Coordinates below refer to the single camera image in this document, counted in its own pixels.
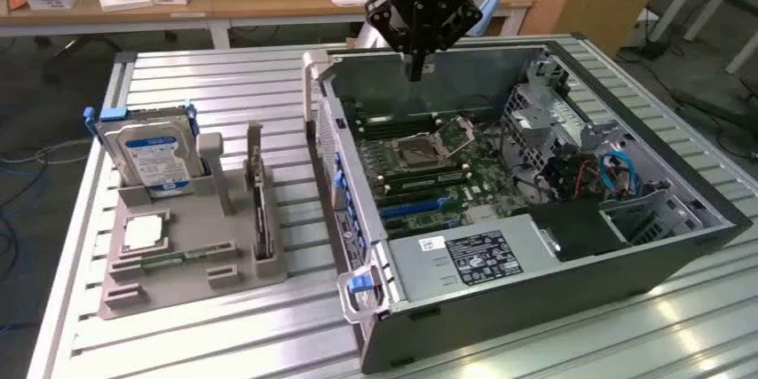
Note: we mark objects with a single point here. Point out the black Nvidia graphics card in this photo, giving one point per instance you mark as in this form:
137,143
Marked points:
264,219

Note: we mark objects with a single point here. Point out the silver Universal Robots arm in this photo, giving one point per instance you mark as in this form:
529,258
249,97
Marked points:
370,37

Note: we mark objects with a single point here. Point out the grey metal disk bay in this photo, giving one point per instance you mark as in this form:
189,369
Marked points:
533,121

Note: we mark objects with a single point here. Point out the metal socket cover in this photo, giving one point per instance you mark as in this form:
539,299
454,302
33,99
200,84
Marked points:
460,135

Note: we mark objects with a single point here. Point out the black power adapter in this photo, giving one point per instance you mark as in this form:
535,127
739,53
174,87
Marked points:
652,49

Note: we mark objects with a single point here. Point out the CPU socket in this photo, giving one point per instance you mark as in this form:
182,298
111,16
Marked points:
418,152

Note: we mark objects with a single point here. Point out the green motherboard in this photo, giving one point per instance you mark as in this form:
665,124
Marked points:
474,175

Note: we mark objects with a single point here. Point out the black installed RAM stick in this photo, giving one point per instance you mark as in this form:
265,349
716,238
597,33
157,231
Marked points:
426,178

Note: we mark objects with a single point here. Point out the blue expansion slot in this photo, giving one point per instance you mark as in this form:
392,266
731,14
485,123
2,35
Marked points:
397,212

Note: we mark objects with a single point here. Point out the silver chipset heatsink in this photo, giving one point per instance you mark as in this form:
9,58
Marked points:
485,215

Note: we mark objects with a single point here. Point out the black stand foot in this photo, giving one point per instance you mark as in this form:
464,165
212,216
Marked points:
729,108

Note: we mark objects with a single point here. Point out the hard disk with blue caddy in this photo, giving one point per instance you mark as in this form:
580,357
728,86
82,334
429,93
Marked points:
154,157

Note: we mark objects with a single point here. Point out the black chair base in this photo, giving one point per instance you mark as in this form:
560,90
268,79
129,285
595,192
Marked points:
81,41

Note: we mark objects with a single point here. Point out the grey metal drive cage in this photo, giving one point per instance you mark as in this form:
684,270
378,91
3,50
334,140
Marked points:
645,219

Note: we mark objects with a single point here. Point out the grey power supply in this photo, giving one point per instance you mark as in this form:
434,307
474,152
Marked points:
414,263

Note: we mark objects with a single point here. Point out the grey printed parts rack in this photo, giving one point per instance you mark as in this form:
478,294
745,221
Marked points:
190,228

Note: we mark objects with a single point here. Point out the orange small item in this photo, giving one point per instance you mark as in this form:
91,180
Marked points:
18,1

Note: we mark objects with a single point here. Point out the blue case latch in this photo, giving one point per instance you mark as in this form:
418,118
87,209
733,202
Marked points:
358,286

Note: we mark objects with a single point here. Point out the silver CPU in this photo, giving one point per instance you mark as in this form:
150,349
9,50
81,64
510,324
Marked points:
145,232

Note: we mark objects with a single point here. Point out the green RAM stick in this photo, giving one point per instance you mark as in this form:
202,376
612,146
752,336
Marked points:
172,259

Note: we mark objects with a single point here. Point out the black open PC case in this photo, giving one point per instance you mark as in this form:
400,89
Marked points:
533,308

